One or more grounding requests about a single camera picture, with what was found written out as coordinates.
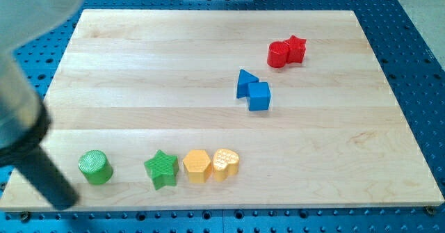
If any wooden board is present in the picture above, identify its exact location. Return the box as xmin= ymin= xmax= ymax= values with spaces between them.
xmin=0 ymin=9 xmax=445 ymax=212

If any yellow heart block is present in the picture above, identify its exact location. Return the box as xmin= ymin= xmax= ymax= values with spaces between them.
xmin=212 ymin=148 xmax=240 ymax=182

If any green star block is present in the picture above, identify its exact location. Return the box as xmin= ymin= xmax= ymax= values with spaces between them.
xmin=144 ymin=150 xmax=179 ymax=190

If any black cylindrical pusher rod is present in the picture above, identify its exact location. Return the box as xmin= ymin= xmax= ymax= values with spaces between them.
xmin=15 ymin=146 xmax=79 ymax=210

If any green cylinder block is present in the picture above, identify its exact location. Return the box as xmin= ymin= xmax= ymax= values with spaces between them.
xmin=78 ymin=150 xmax=113 ymax=185

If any yellow hexagon block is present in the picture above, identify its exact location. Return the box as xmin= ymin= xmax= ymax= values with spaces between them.
xmin=183 ymin=150 xmax=212 ymax=184

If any blue cube block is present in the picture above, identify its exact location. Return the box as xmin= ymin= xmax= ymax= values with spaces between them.
xmin=248 ymin=82 xmax=271 ymax=111

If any black pusher tool mount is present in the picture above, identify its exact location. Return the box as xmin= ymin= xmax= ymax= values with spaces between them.
xmin=1 ymin=102 xmax=51 ymax=167

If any red star block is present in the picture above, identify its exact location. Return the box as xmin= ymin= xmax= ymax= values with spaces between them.
xmin=284 ymin=35 xmax=307 ymax=63

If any blue triangle block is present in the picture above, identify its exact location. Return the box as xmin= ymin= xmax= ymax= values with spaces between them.
xmin=236 ymin=69 xmax=259 ymax=99

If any red cylinder block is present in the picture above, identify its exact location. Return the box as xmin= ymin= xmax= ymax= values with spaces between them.
xmin=267 ymin=41 xmax=289 ymax=68

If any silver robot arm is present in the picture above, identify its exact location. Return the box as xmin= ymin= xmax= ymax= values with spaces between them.
xmin=1 ymin=0 xmax=84 ymax=210

